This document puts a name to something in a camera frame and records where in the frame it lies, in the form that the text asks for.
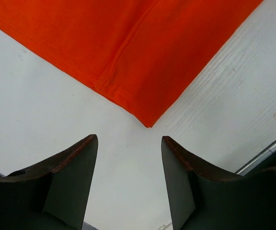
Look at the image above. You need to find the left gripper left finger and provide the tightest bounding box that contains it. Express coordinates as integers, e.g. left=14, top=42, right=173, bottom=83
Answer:
left=0, top=134, right=98, bottom=230

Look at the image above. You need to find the orange t shirt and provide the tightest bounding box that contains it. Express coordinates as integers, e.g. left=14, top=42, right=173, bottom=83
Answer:
left=0, top=0, right=260, bottom=127

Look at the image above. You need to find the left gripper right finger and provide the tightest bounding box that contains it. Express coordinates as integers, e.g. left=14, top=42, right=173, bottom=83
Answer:
left=161, top=136, right=276, bottom=230

